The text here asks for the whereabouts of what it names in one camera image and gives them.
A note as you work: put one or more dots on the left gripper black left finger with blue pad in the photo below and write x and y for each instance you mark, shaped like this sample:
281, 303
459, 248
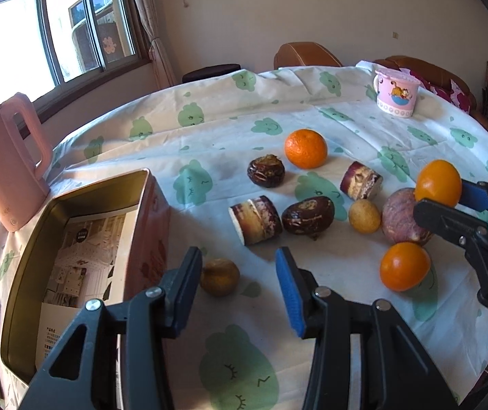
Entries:
111, 356

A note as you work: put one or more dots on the purple passion fruit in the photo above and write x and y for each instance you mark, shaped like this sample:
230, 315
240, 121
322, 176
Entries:
398, 224

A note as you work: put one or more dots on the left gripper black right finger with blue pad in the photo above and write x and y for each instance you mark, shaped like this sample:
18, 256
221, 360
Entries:
364, 346

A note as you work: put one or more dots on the white tablecloth green clouds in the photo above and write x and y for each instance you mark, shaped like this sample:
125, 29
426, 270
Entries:
239, 352

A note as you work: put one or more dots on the printed paper sheet in tin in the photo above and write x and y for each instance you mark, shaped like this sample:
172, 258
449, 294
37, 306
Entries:
90, 263

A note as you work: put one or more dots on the black round stool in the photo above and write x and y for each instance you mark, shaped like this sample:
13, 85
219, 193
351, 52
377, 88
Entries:
210, 72

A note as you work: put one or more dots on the yellow round fruit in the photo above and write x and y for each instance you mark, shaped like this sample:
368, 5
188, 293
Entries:
364, 216

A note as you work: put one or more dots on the dark chestnut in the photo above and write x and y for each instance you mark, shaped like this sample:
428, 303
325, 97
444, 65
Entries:
268, 171
309, 217

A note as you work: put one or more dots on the mandarin orange on table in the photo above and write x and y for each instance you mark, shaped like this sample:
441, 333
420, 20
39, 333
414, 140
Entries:
306, 149

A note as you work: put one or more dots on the pink cartoon mug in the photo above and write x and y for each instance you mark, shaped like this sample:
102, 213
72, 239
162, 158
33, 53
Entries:
397, 92

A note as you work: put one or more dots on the pink metal tin box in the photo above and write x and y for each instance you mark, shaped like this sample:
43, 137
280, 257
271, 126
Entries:
147, 257

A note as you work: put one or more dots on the pink electric kettle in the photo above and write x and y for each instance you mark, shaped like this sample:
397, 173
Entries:
22, 186

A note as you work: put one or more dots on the brown longan fruit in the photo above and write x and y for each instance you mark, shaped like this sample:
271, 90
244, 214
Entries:
219, 277

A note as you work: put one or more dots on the floral pink cushion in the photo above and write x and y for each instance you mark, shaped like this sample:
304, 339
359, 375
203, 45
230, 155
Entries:
455, 95

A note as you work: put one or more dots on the sugarcane piece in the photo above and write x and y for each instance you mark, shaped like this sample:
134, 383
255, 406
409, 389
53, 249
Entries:
360, 182
255, 220

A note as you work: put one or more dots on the window with dark frame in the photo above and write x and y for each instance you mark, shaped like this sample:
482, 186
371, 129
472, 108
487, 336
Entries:
55, 51

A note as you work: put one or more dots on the dark chestnut far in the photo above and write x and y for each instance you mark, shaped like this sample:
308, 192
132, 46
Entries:
268, 171

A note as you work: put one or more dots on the smooth orange kumquat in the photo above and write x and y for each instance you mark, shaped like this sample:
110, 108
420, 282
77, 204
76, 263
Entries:
439, 181

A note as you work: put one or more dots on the brown leather armchair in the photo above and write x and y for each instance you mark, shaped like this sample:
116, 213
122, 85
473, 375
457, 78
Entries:
298, 54

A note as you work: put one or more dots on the dark chestnut near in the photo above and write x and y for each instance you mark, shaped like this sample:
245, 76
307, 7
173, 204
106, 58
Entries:
309, 217

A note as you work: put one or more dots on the brown leather sofa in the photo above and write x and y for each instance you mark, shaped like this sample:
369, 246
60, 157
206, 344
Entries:
436, 75

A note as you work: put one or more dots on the beige curtain right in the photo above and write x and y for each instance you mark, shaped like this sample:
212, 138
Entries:
162, 69

